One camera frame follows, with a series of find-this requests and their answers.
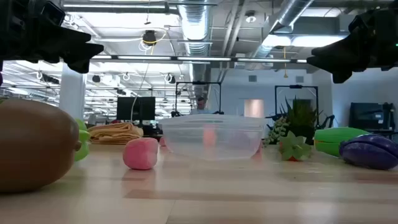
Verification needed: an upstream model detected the person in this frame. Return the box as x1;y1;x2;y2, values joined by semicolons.
190;96;215;115

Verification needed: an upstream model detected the clear plastic tupperware container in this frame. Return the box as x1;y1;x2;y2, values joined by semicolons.
158;113;269;161

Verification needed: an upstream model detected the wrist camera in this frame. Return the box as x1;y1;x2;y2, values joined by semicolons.
40;1;67;28
348;11;374;34

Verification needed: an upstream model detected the round ceiling fixture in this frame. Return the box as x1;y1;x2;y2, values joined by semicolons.
244;10;257;24

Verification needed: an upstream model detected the white building pillar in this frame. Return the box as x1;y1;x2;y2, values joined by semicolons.
58;62;87;121

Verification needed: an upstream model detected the brown toy potato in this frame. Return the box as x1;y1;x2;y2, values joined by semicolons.
0;98;83;193

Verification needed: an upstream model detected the black metal station frame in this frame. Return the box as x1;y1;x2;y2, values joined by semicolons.
175;81;223;115
274;84;320;125

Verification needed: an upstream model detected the black cabinet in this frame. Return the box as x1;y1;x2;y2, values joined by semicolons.
349;101;396;139

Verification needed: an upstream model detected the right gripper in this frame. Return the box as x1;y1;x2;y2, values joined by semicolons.
305;6;398;84

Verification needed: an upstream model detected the black computer monitor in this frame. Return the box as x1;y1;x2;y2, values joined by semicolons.
116;96;156;123

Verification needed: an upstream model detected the slanted silver ventilation duct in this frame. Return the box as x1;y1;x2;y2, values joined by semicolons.
248;0;315;60

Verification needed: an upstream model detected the potted green plant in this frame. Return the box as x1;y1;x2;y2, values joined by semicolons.
262;96;323;147

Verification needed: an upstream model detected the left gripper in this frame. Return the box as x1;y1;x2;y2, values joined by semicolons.
0;0;105;75

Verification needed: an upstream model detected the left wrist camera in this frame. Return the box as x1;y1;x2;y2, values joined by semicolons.
40;1;67;28

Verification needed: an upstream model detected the light green toy vegetable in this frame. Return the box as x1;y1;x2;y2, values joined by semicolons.
73;118;91;162

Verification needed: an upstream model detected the green toy cucumber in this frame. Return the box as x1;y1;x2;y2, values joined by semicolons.
313;126;371;157

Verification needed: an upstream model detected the folded orange cloth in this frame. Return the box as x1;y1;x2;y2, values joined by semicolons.
88;122;145;146

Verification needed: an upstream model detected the LED light bar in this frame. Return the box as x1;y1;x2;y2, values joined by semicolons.
90;54;308;65

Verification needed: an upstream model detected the pink door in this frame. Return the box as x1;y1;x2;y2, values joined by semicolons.
244;98;266;118

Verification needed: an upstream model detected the black ceiling cable reel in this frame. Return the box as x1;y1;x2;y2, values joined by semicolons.
141;28;167;47

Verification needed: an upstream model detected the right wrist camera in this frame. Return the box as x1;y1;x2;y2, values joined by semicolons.
348;11;374;34

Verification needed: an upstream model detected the yellow hanging cord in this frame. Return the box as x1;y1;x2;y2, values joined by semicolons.
282;45;289;79

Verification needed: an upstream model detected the purple toy eggplant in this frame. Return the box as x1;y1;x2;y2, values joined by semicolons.
338;133;398;171

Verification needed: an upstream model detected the red toy strawberry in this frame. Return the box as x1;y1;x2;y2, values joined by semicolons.
279;130;313;162

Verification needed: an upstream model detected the round silver ventilation duct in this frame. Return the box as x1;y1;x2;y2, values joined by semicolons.
177;0;213;97

